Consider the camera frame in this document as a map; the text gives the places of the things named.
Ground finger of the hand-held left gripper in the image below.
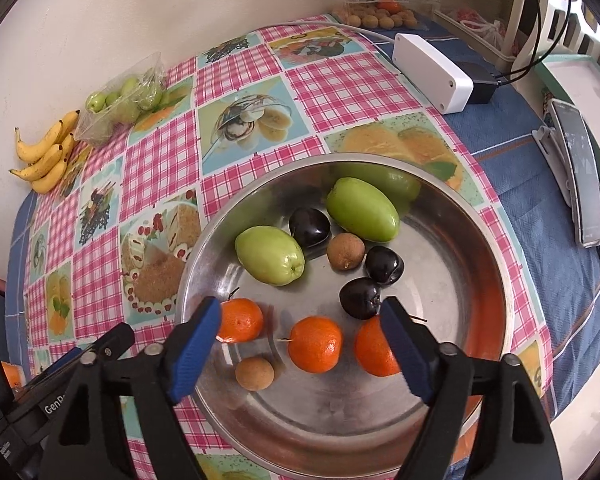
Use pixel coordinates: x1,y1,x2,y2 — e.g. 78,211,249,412
22,346,83,391
80,322,136,363

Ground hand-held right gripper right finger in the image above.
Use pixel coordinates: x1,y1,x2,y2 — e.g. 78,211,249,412
379,296,563,480

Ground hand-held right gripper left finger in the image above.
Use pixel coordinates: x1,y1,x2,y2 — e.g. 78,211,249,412
39,296,224,480

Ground orange mandarin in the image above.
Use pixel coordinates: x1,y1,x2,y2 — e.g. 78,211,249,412
287,316,344,374
215,297,264,344
355,315,403,378

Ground brown longan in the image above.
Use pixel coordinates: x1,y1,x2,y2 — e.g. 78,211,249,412
235,356,275,392
326,232,367,271

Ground dark cherry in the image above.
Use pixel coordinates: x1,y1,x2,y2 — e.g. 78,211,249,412
288,207,332,248
340,277,382,321
364,246,406,287

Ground stainless steel bowl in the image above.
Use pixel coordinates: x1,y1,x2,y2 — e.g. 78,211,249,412
174,152,523,480

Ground round green jujube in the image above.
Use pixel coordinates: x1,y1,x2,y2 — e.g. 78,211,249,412
235,225,306,287

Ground elongated green jujube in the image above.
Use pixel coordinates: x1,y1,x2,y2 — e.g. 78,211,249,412
326,176,400,242

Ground pink plaid printed tablecloth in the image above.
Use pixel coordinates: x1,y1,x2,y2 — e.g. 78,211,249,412
22,14,556,480

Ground yellow banana bunch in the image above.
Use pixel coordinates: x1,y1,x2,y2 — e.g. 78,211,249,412
9,109,81,195

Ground clear bag of green jujubes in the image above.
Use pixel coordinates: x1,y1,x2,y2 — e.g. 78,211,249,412
74,51,166,147

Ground white phone holder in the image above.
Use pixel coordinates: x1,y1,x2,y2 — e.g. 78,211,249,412
531,125,581,206

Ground dark smartphone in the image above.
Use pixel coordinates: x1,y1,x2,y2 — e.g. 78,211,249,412
550,99,600,248

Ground black power adapter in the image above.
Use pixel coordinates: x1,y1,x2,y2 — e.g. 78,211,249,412
455,60,501,106

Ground white power box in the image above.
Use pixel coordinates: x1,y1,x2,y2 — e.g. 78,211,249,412
393,33,475,115

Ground green edged white box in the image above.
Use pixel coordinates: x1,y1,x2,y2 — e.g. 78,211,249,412
535,52,600,221

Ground pile of small longans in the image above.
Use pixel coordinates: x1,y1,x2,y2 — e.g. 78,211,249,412
332,5,421,30

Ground white plastic bag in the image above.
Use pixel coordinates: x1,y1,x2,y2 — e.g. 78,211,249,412
440,5,516,56

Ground white slatted furniture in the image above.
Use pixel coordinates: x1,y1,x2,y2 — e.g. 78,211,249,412
507,0,600,56

